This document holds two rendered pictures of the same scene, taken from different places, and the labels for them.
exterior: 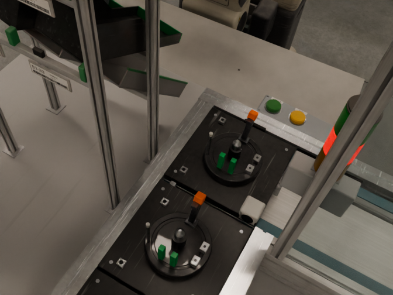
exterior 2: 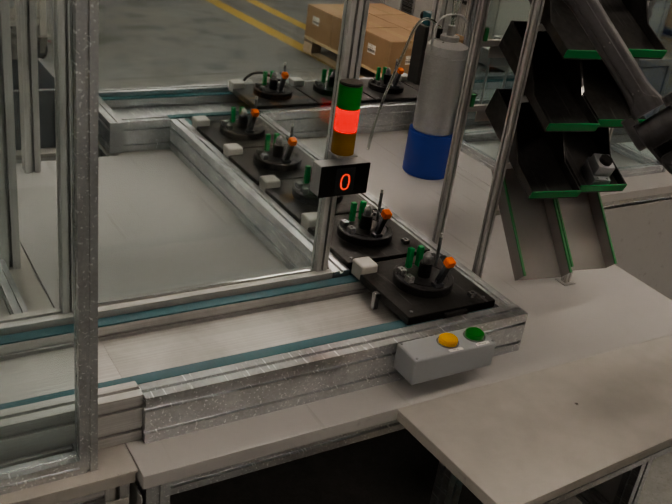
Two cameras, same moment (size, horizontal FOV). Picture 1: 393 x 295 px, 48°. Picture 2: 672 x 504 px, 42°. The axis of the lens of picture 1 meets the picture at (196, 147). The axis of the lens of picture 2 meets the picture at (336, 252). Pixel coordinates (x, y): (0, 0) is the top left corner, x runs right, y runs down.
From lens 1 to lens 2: 2.18 m
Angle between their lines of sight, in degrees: 85
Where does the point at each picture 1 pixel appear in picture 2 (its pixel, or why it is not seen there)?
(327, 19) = not seen: outside the picture
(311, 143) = (408, 335)
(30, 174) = (491, 251)
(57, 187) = (470, 256)
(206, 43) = (639, 402)
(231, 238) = (349, 252)
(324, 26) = not seen: outside the picture
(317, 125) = (428, 349)
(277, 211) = (356, 305)
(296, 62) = (572, 460)
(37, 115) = not seen: hidden behind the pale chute
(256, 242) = (336, 263)
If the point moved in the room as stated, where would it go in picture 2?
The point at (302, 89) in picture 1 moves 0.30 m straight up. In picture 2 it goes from (515, 437) to (551, 307)
